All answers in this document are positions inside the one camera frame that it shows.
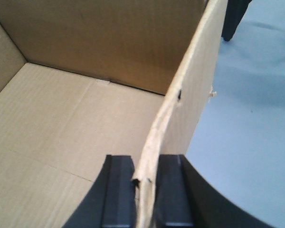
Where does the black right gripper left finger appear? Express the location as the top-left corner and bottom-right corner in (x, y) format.
(63, 155), (136, 228)

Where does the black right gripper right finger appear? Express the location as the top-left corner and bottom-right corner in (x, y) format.
(154, 154), (269, 228)

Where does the brown cardboard carton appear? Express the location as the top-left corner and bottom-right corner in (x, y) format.
(0, 0), (227, 228)

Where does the black furniture leg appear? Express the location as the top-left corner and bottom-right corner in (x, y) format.
(221, 0), (252, 42)

